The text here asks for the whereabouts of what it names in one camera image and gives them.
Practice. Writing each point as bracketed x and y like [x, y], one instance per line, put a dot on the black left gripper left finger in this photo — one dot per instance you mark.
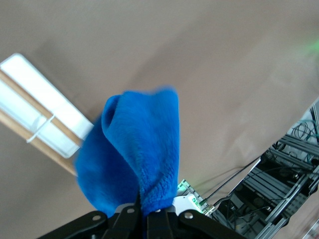
[127, 224]

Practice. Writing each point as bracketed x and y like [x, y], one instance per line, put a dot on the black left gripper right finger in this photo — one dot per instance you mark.
[159, 226]

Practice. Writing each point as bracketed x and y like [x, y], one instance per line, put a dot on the aluminium frame behind table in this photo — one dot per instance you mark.
[294, 149]

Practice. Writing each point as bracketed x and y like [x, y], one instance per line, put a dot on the white rack with wooden bars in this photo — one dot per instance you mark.
[37, 82]

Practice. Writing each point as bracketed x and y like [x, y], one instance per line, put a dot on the blue microfibre towel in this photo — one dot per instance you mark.
[139, 139]

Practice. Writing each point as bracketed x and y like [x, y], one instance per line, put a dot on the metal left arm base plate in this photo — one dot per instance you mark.
[187, 185]

